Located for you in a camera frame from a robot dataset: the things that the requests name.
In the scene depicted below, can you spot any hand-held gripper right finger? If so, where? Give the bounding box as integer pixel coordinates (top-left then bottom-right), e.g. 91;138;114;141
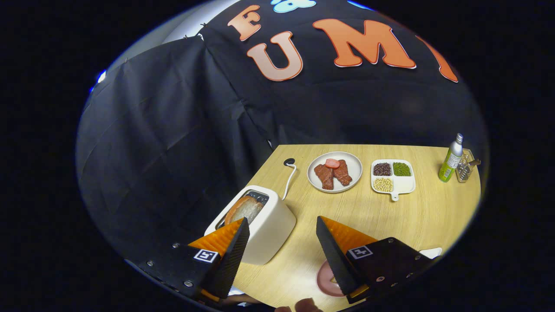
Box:
316;216;441;304

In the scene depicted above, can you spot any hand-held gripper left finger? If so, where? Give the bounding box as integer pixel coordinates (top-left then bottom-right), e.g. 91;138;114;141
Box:
126;217;251;304

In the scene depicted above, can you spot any brown toast slice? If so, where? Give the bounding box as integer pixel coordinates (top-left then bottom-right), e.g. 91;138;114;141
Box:
224;195;264;226

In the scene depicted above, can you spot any pink plate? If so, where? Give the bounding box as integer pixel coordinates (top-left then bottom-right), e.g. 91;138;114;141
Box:
316;259;347;298

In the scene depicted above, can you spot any white toaster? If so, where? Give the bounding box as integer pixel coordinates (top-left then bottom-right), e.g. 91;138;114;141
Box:
204;185;297;266

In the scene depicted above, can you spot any brown meat piece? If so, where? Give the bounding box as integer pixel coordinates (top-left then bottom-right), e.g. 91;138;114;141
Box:
333;159;353;187
314;164;334;190

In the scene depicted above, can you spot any grey round plate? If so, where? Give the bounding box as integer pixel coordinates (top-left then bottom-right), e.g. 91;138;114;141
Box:
307;151;363;193

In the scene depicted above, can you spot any white divided dish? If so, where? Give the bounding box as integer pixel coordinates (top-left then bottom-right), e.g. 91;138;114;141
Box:
371;159;416;202

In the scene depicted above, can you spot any black backdrop cloth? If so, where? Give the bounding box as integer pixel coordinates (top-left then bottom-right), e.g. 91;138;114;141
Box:
76;0;488;278

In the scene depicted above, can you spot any green label metal bottle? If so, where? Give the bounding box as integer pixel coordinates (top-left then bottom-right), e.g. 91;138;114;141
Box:
438;133;464;183

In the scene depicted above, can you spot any white toaster cable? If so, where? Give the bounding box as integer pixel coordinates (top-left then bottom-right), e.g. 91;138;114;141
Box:
282;162;297;201

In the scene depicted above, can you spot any wire mesh utensil holder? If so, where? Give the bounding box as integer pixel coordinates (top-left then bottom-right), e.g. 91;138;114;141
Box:
456;149;480;183

